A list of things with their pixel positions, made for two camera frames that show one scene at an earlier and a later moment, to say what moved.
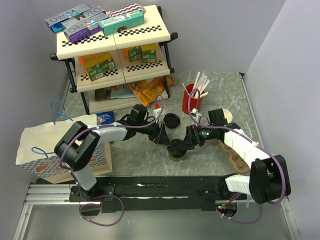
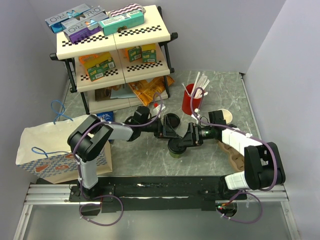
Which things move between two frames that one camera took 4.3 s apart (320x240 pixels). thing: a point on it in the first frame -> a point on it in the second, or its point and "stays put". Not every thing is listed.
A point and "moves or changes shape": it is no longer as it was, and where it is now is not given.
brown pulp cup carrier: [235, 161] stays put
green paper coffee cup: [174, 159] moves or changes shape
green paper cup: [227, 115] stays put
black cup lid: [171, 120] stays put
